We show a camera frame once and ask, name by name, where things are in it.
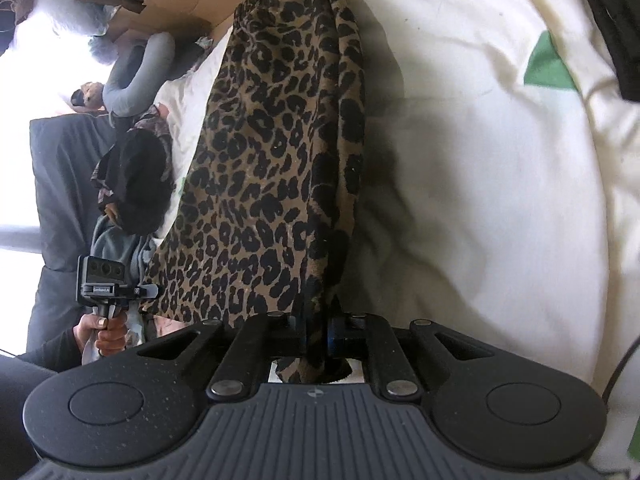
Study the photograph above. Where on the grey U-shaped pillow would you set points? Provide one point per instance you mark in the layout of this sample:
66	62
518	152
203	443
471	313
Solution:
125	90

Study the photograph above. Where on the grey-blue garment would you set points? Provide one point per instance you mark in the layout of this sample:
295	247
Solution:
120	250

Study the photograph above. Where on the small cardboard box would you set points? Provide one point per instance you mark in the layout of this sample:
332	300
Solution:
125	20

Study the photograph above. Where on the black garment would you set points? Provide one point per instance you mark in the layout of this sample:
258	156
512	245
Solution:
140	180

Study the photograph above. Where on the dark cloth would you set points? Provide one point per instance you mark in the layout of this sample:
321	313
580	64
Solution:
615	20

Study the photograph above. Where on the person's left forearm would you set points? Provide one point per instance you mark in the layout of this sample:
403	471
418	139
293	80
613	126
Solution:
50	355

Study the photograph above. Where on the clear plastic bag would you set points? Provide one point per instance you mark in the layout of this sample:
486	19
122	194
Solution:
70	15

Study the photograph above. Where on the white bed sheet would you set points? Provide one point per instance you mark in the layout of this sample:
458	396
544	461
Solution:
475	110

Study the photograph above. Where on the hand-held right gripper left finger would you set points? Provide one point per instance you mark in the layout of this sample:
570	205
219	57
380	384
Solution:
285	337

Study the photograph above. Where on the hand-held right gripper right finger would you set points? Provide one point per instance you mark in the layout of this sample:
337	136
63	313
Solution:
345	340

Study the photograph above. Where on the person's left hand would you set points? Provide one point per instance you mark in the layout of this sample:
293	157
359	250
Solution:
107	337

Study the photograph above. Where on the dark grey cushion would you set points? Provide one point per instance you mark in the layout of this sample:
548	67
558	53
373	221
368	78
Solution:
60	185

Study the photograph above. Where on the stuffed toy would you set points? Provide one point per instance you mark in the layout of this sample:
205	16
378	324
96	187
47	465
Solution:
90	95

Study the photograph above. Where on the black cloth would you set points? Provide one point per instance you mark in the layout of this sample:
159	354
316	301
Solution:
182	60

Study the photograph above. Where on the leopard print garment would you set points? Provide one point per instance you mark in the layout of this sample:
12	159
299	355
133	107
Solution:
265	160

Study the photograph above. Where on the floral patterned garment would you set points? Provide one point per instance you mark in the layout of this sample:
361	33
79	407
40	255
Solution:
155	120

